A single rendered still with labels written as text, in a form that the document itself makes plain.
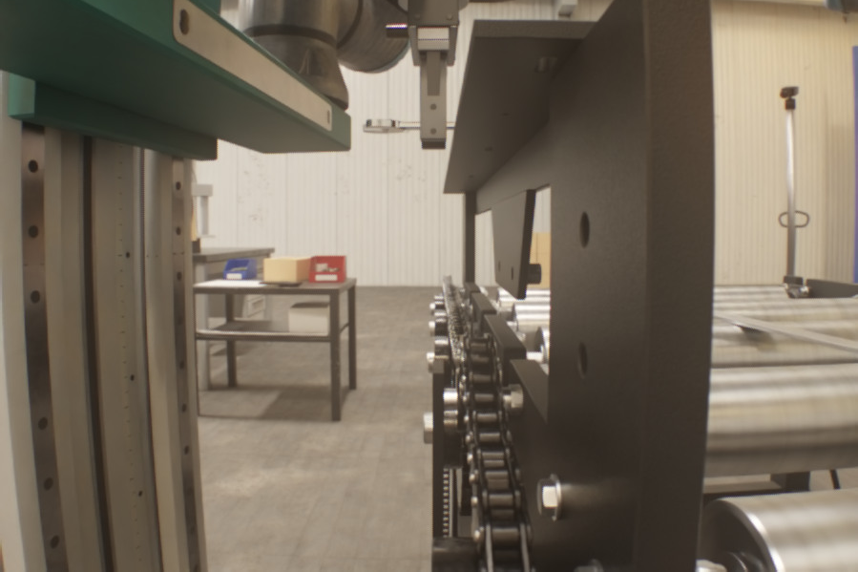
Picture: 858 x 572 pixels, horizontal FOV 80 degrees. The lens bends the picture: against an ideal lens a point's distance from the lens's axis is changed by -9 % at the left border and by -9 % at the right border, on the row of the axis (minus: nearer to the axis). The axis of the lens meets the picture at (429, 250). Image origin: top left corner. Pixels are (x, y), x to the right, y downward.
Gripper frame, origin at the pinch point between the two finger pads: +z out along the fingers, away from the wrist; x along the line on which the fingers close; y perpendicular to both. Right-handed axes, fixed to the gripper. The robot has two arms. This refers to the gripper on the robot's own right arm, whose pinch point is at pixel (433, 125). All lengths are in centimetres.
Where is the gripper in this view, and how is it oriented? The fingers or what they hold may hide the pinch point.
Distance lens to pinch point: 59.1
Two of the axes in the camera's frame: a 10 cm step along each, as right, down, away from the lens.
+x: -0.1, 0.3, -10.0
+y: -10.0, 0.0, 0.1
